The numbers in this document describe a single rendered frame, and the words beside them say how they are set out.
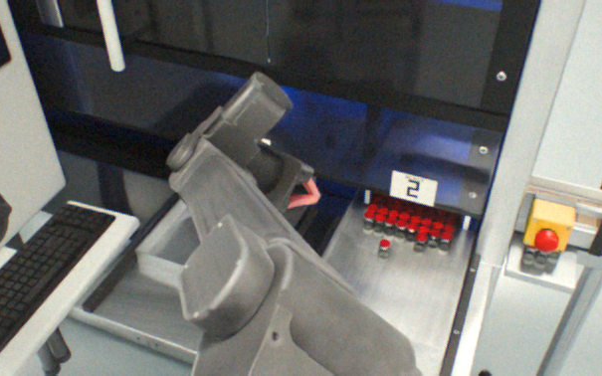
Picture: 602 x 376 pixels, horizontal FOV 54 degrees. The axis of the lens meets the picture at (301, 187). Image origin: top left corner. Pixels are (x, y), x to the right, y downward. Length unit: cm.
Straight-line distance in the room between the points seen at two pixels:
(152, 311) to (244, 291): 90
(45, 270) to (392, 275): 71
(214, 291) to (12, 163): 120
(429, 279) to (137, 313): 55
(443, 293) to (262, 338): 94
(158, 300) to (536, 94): 74
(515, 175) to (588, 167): 208
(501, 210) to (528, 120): 19
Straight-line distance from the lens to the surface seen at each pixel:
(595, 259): 133
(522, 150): 105
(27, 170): 145
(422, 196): 114
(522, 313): 236
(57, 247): 138
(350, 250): 120
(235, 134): 64
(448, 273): 119
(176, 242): 124
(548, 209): 115
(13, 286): 133
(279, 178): 72
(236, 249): 25
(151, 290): 116
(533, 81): 99
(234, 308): 23
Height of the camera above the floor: 174
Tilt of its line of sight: 40 degrees down
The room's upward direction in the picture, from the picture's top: straight up
